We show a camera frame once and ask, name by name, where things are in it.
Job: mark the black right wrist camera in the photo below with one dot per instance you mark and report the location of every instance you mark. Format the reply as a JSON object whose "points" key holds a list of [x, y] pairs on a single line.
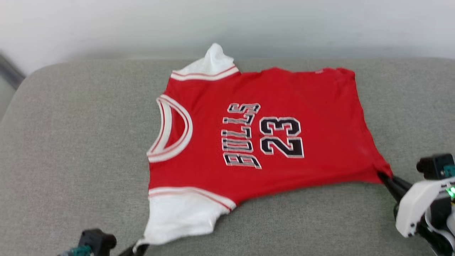
{"points": [[433, 167]]}

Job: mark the white grey right arm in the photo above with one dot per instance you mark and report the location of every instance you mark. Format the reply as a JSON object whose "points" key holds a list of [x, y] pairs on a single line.
{"points": [[440, 245]]}

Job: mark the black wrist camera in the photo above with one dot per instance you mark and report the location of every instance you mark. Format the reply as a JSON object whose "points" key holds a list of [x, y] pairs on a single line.
{"points": [[433, 167], [96, 243]]}

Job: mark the red white basketball jersey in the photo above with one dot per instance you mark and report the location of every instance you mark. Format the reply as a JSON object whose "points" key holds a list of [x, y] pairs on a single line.
{"points": [[284, 96]]}

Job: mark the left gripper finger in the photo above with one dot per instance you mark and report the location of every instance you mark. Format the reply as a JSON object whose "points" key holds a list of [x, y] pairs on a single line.
{"points": [[137, 250]]}

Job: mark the grey wall trim strip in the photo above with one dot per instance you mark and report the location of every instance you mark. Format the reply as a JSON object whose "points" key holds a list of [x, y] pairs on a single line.
{"points": [[9, 73]]}

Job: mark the teal camera connector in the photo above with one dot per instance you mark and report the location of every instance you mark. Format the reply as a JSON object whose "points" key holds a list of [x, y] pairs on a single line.
{"points": [[80, 251]]}

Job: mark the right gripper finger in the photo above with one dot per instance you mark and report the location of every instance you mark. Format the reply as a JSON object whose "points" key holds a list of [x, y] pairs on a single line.
{"points": [[403, 183], [389, 188]]}

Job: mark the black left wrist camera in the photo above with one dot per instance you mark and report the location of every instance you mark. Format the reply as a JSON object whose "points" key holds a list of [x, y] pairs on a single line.
{"points": [[96, 243]]}

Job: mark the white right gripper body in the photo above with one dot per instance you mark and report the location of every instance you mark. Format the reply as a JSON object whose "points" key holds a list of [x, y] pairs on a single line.
{"points": [[414, 209]]}

